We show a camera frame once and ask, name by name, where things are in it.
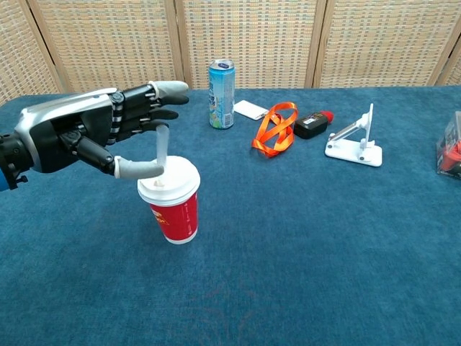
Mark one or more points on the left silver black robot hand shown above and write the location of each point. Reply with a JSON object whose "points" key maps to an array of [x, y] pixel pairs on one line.
{"points": [[72, 122]]}

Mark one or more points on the clear plastic tube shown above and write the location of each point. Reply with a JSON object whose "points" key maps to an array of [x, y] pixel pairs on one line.
{"points": [[162, 147]]}

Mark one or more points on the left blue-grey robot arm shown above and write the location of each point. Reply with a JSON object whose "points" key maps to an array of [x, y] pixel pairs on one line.
{"points": [[11, 151]]}

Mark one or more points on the woven bamboo screen panel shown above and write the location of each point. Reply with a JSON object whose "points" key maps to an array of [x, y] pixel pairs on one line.
{"points": [[455, 74], [21, 54], [115, 39], [385, 39], [259, 36]]}

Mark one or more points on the white round disc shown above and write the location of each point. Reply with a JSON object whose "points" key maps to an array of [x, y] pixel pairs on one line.
{"points": [[176, 216]]}

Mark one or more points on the light blue drink can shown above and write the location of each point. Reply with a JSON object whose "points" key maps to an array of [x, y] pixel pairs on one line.
{"points": [[221, 97]]}

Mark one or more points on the white badge card holder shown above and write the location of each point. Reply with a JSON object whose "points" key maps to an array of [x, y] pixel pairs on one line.
{"points": [[248, 108]]}

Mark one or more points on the black bottle with red cap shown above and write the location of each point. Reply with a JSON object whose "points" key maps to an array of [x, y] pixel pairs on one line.
{"points": [[309, 126]]}

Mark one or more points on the blue felt table cover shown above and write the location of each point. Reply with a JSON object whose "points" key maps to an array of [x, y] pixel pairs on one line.
{"points": [[288, 252]]}

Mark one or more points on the white folding phone stand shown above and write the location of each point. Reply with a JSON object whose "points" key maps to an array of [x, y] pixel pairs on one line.
{"points": [[353, 151]]}

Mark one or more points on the clear box with red pieces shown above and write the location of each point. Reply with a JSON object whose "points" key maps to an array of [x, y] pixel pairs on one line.
{"points": [[450, 158]]}

